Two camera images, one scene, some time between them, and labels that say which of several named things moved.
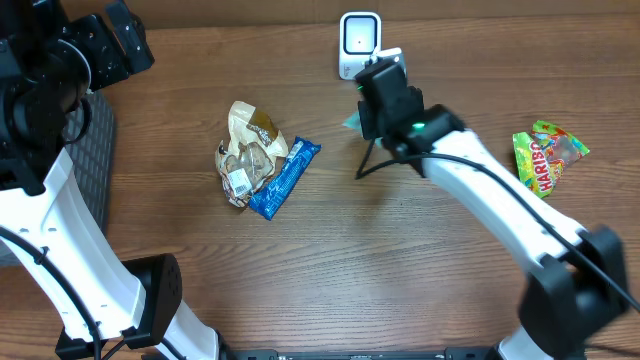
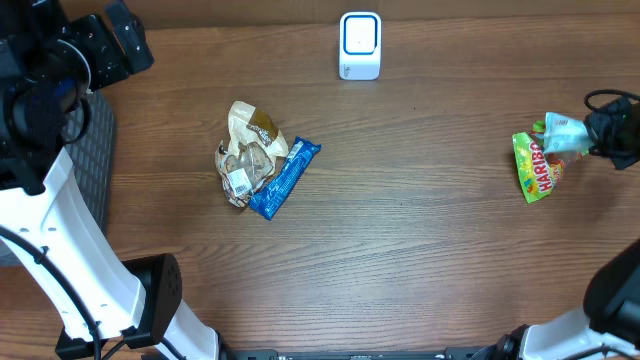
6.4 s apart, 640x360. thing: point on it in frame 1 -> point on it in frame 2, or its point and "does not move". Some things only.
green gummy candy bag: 541,154 does not move
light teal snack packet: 356,122 -> 566,134
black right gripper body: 371,117 -> 618,136
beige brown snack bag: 254,145 does not move
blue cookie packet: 275,191 does not move
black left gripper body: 107,63 does not move
